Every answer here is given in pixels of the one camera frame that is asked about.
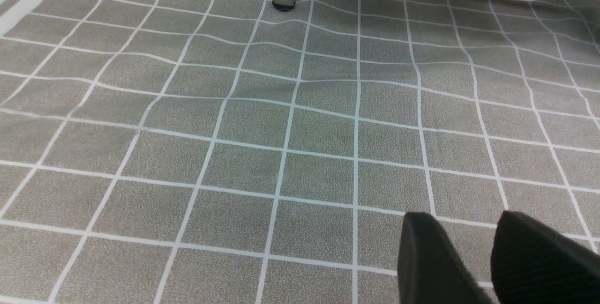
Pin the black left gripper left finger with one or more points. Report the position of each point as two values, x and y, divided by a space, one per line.
429 269

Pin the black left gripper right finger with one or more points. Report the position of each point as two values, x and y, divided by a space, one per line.
534 264

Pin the grey checked floor cloth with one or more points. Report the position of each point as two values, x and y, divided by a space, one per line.
223 152

